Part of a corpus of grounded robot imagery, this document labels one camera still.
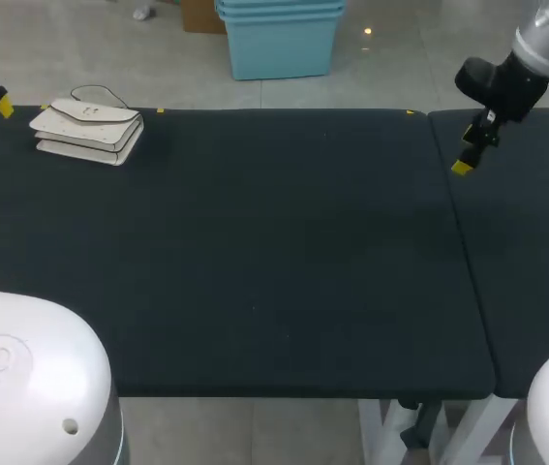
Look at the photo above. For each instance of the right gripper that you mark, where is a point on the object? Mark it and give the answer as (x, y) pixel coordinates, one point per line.
(506, 87)

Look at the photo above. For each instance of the white quilted handbag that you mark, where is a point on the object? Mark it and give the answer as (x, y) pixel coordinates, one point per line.
(85, 128)

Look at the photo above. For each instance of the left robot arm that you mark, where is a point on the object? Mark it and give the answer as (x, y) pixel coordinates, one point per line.
(22, 368)

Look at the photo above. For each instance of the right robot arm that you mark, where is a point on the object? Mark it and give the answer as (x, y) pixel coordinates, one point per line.
(547, 43)

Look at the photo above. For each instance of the blue plastic bin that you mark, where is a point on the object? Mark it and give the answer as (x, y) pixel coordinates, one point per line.
(279, 4)
(279, 48)

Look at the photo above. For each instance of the brown cardboard box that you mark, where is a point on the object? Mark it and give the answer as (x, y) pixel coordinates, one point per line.
(199, 17)

